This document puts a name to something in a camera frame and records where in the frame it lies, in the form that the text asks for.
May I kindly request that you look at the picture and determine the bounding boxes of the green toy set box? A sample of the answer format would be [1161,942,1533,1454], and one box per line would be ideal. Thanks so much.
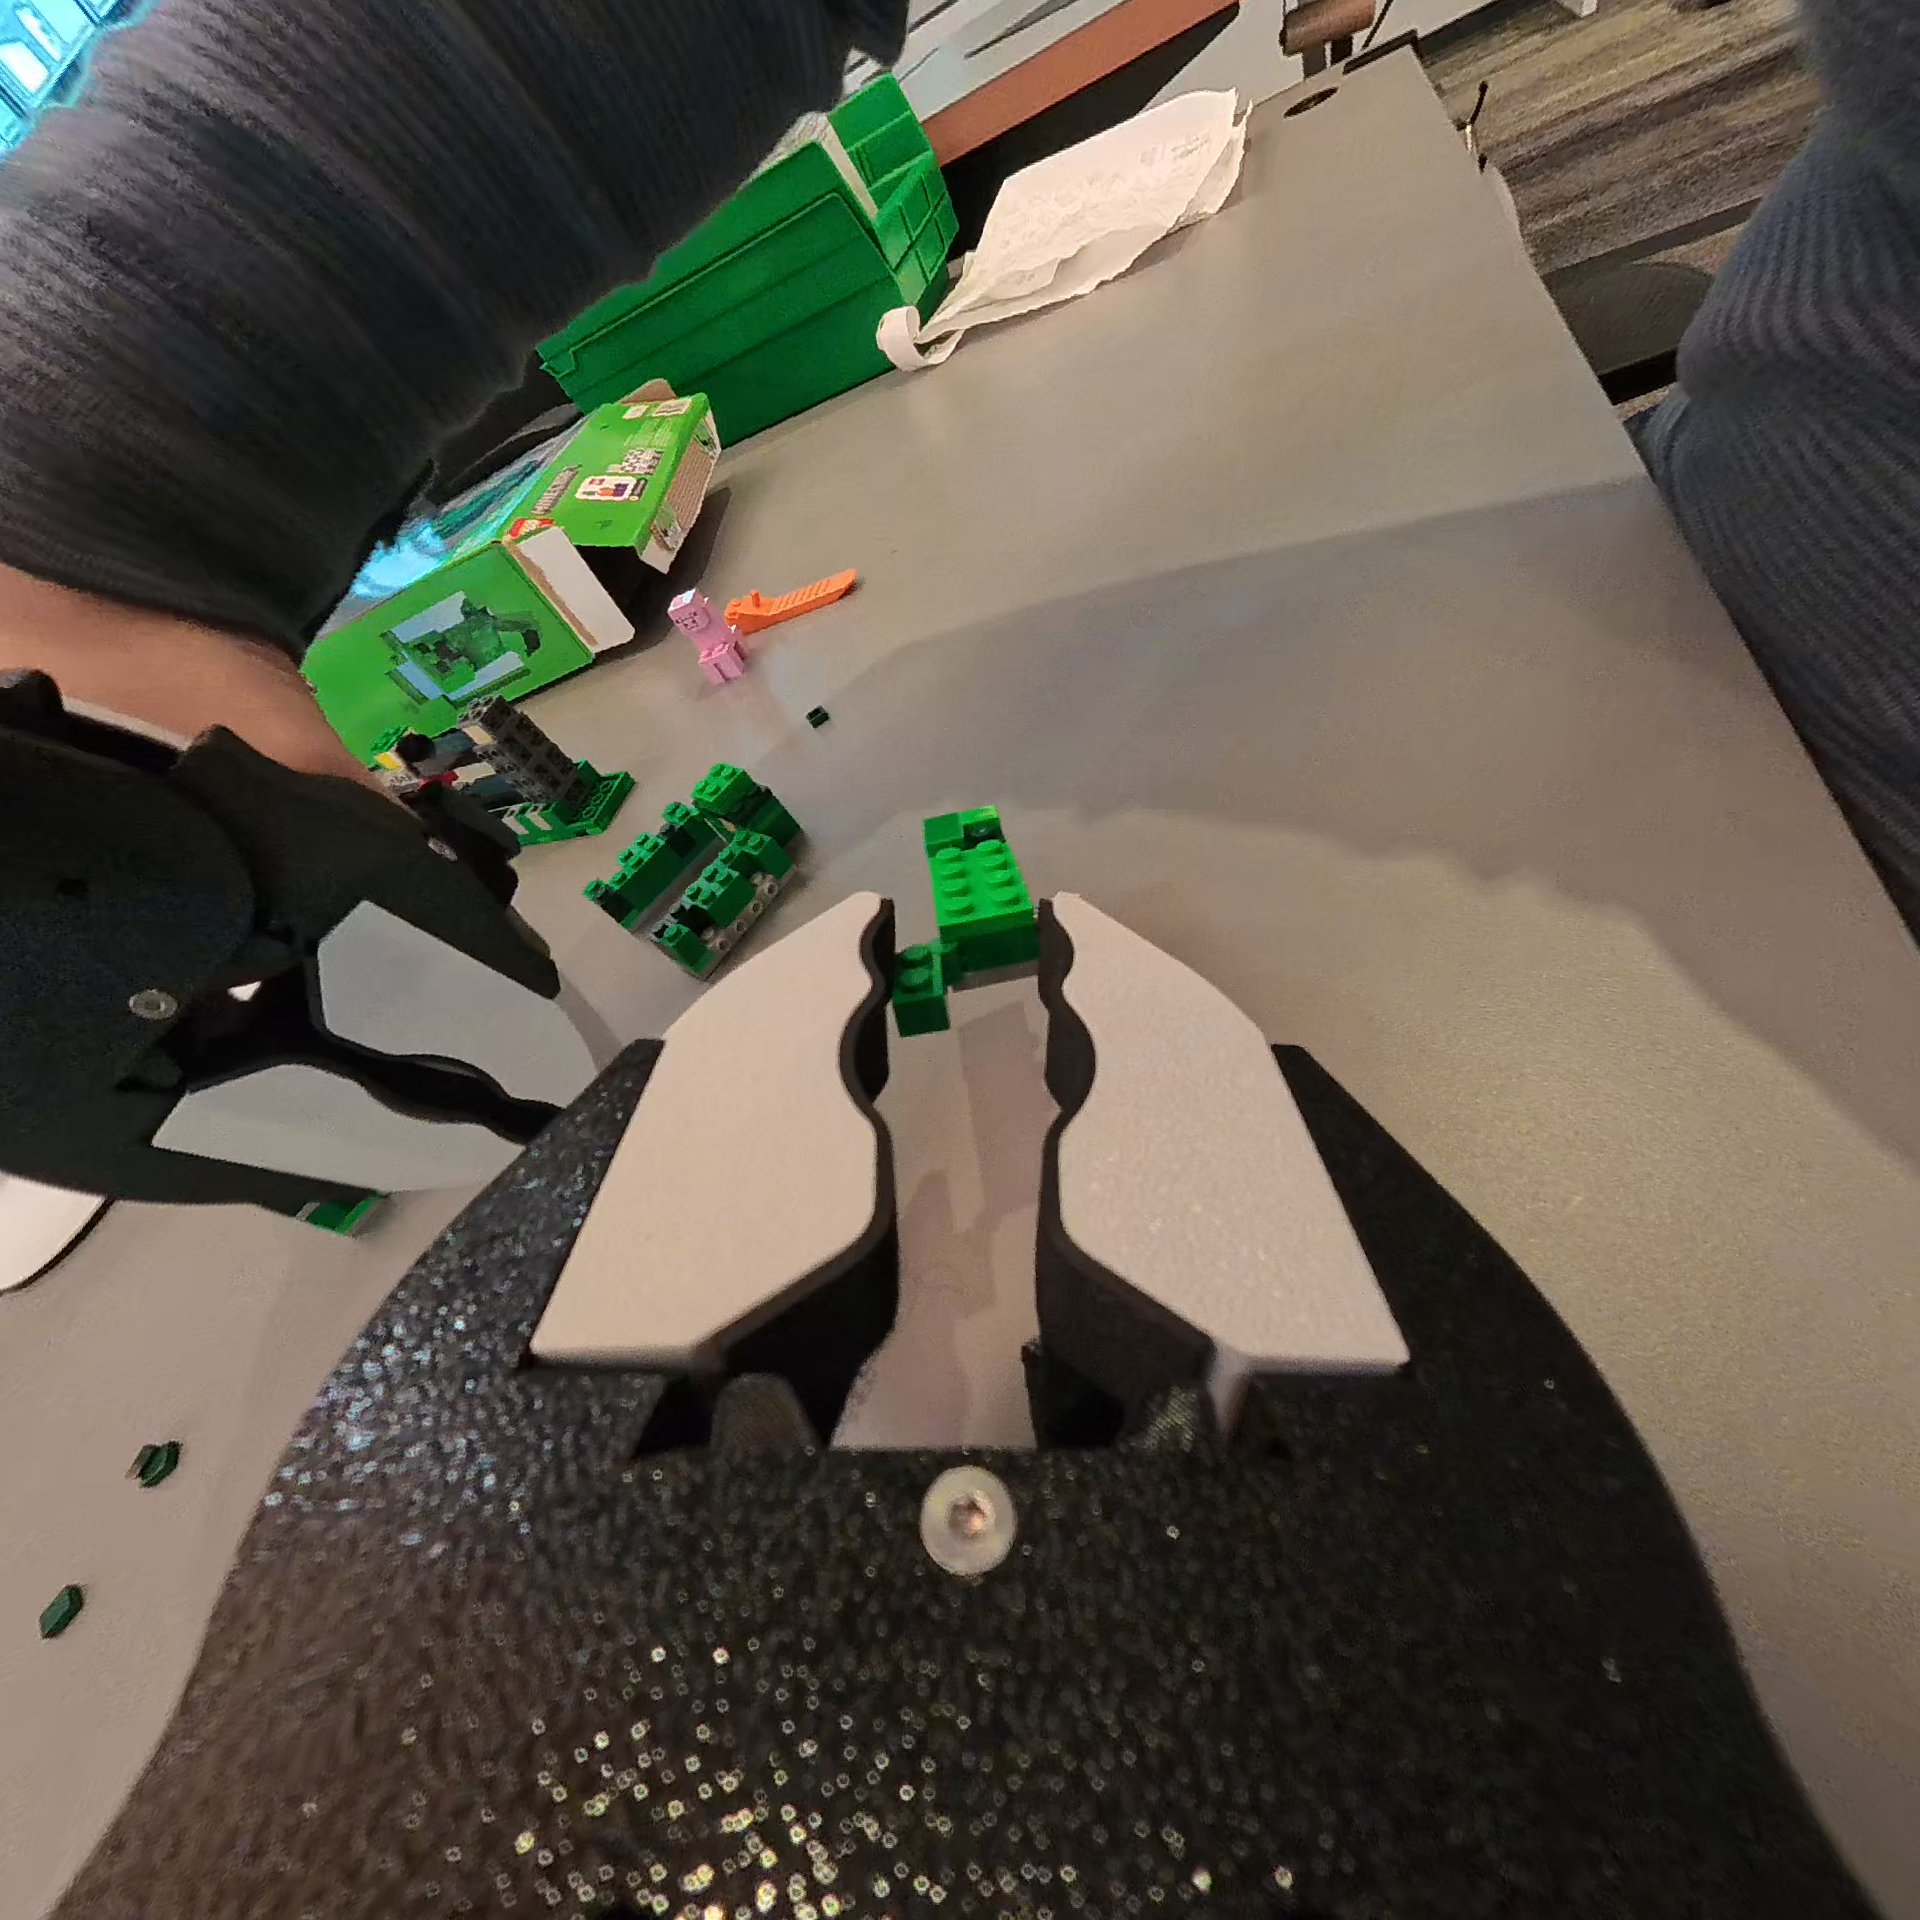
[299,387,725,752]

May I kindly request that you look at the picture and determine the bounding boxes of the orange brick separator tool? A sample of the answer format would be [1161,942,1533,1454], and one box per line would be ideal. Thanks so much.
[725,567,862,633]

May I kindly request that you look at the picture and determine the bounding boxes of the green and grey brick assembly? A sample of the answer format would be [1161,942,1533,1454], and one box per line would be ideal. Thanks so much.
[892,807,1047,1040]

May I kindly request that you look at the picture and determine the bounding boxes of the wood edged grey table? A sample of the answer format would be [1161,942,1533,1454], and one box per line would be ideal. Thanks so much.
[895,0,1359,169]

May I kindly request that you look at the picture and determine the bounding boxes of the white rounded pad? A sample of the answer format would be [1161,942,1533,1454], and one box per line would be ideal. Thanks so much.
[0,1176,103,1297]

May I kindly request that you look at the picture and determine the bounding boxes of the crumpled white paper sheets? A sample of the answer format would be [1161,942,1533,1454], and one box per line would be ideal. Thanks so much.
[877,88,1255,368]

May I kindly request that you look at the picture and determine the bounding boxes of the grey desk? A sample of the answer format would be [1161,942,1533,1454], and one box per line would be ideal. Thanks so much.
[0,46,1920,1920]

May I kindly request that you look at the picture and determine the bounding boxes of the pink brick pig figure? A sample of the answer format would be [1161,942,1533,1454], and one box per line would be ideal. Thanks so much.
[667,591,751,694]

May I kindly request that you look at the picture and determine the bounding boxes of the scattered small green bricks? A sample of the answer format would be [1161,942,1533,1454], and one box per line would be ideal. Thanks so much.
[37,1435,188,1642]

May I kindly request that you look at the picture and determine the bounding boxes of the green stacked storage bins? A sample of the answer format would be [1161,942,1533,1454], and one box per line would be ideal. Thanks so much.
[534,71,961,415]

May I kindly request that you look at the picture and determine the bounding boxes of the person's right hand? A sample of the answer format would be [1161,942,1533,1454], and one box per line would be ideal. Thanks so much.
[0,570,374,781]

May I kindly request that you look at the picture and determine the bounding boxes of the grey tower brick assembly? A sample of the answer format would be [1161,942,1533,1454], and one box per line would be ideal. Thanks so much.
[374,697,636,850]

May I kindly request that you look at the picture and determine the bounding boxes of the person's right forearm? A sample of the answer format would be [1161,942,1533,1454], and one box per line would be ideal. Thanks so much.
[0,0,921,666]

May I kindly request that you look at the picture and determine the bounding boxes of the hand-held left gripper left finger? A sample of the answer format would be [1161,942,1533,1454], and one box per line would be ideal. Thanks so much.
[528,889,905,1454]

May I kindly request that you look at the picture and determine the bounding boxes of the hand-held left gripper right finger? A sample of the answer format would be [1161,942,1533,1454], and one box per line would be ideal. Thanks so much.
[1030,893,1415,1454]

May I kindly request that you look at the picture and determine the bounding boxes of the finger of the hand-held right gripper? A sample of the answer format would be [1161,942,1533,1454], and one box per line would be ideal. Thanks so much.
[145,1037,528,1200]
[304,895,601,1139]

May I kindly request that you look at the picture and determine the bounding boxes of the green u-shaped brick assembly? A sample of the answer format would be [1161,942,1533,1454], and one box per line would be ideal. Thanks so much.
[584,762,807,981]

